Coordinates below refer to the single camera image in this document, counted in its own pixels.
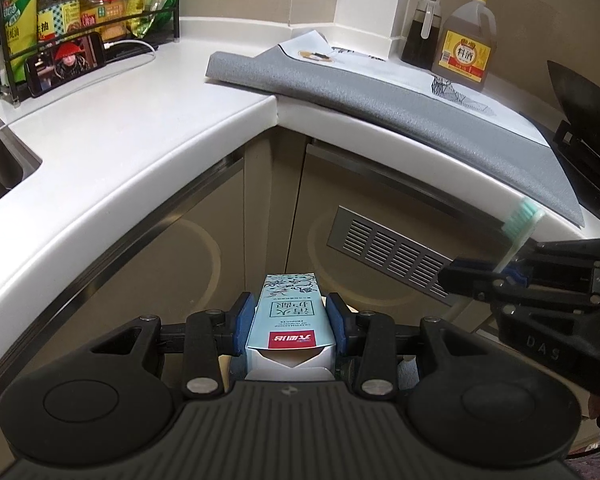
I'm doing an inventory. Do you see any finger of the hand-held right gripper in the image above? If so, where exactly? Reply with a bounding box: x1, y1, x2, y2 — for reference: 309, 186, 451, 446
439, 257, 506, 305
507, 239, 600, 293

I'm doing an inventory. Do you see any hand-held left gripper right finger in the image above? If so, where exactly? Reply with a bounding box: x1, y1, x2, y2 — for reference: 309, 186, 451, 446
325, 291, 488, 401

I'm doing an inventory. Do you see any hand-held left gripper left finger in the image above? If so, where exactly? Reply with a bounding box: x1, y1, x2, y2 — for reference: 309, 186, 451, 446
92, 291, 257, 401

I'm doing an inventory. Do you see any light blue toothpaste box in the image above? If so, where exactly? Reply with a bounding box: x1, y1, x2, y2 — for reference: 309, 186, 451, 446
244, 272, 337, 382

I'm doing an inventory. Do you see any green bristle toothbrush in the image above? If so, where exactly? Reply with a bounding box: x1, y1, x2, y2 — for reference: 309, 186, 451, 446
442, 197, 547, 322

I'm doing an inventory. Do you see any grey cabinet vent grille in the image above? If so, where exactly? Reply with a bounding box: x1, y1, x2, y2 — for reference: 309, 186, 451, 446
326, 205, 468, 306

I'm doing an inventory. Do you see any beige cabinet door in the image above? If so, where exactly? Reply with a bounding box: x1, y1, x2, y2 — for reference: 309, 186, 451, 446
300, 135, 531, 336
0, 152, 261, 378

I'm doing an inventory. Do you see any black wok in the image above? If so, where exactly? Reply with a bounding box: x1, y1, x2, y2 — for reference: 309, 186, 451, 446
546, 60, 600, 211

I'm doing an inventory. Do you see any white printed mat grey underside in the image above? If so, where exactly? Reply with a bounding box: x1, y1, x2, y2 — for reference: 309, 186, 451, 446
205, 30, 586, 231

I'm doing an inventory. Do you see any dark soy sauce dispenser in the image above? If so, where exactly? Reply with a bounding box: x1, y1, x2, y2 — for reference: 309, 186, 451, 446
401, 0, 441, 69

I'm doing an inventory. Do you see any brown cooking wine jug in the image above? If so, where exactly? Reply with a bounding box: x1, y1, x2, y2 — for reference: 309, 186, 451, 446
431, 0, 498, 93

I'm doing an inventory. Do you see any steel sink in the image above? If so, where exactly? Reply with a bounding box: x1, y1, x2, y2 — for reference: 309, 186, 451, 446
0, 112, 43, 216

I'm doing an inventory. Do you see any black smartphone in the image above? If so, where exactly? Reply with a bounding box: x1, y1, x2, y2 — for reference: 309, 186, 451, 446
24, 31, 108, 98

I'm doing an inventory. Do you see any oil bottle blue yellow label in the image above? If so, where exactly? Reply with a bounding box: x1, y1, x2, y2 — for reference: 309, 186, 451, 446
36, 0, 81, 45

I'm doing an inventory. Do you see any green yellow bottle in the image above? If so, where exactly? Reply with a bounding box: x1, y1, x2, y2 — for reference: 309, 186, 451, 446
0, 0, 40, 58

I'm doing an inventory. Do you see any black wire rack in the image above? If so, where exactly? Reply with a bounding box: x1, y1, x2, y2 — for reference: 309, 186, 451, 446
0, 0, 181, 108

